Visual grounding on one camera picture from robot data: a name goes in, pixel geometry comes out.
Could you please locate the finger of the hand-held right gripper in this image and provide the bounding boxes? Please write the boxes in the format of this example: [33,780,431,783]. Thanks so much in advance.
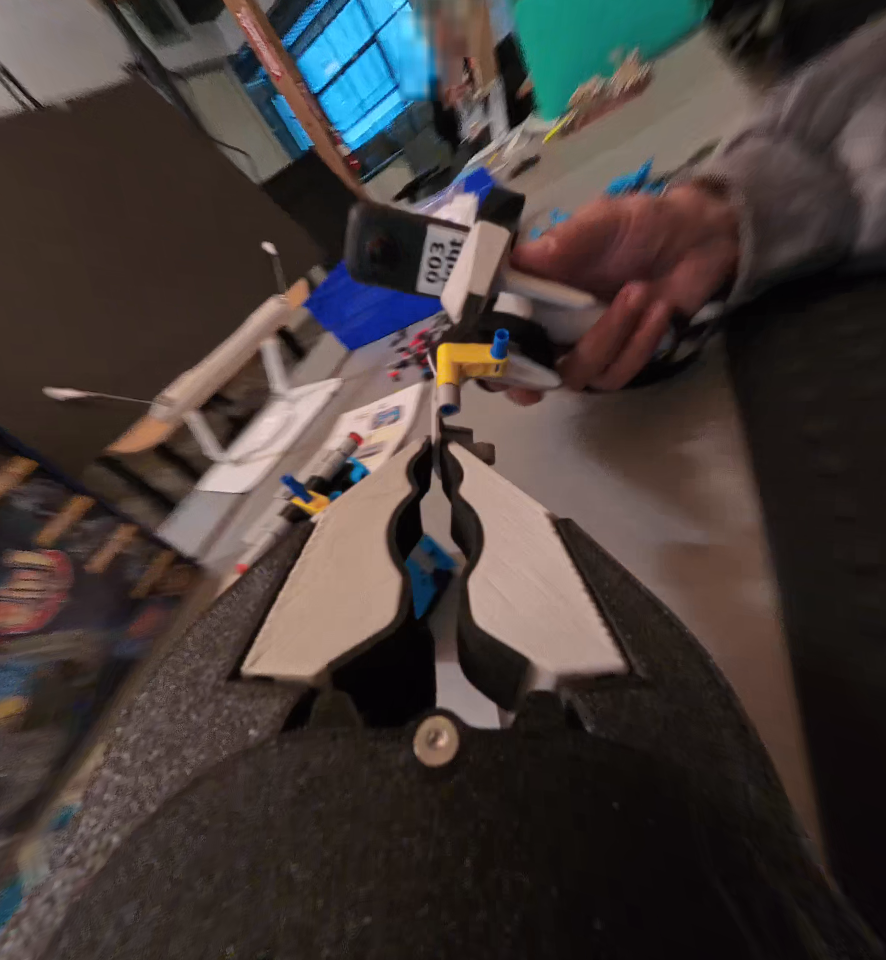
[480,354,565,394]
[439,222,516,322]

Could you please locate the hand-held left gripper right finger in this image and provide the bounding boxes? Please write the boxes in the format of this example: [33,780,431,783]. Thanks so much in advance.
[443,441,630,727]

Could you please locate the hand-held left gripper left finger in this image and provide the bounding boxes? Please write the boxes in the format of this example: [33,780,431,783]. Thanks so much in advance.
[242,438,436,727]

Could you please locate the yellow small connector piece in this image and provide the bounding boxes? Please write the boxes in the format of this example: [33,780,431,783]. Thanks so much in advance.
[435,341,510,387]

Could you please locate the grey desk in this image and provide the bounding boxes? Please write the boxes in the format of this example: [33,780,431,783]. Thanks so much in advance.
[158,30,826,849]

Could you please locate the person's right hand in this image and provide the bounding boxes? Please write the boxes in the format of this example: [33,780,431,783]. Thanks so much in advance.
[503,183,741,408]

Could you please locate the blue storage bin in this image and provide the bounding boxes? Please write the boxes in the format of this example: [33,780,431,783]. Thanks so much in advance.
[304,168,498,351]

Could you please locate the pile of building pieces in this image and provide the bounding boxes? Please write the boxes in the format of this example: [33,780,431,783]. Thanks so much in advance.
[386,153,674,381]

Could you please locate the blue and black brick model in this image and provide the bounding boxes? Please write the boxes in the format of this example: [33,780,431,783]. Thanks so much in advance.
[236,431,459,618]

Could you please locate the building instruction booklet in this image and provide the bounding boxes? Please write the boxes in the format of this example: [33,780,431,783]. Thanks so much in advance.
[334,382,432,479]

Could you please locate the white laptop stand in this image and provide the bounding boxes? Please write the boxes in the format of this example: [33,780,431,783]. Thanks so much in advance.
[105,277,344,494]

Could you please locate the wooden model kit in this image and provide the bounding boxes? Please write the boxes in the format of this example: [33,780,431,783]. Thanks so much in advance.
[566,48,655,115]

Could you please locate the teal green panel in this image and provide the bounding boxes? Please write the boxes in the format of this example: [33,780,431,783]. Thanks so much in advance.
[514,0,714,123]

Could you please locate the dark partition panel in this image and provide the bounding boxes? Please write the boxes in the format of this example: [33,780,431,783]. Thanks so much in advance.
[0,78,325,475]

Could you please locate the blue printed kit box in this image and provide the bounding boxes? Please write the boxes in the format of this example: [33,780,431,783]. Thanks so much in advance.
[0,416,205,901]

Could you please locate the wooden post with red label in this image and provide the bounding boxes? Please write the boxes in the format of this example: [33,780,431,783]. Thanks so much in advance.
[224,0,370,201]

